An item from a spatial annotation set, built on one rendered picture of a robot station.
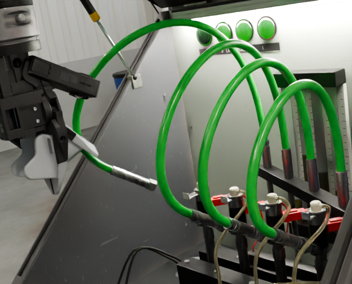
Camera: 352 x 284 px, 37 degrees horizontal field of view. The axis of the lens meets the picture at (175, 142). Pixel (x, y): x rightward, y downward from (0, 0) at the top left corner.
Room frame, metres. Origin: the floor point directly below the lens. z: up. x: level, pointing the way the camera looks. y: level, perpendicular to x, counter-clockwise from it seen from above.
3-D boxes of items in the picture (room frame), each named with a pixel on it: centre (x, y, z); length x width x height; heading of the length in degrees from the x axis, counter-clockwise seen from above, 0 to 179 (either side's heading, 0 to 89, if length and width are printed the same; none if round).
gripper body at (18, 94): (0.69, 0.19, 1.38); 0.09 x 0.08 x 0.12; 132
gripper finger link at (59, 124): (0.69, 0.16, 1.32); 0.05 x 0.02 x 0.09; 42
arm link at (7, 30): (0.69, 0.19, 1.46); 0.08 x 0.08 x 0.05
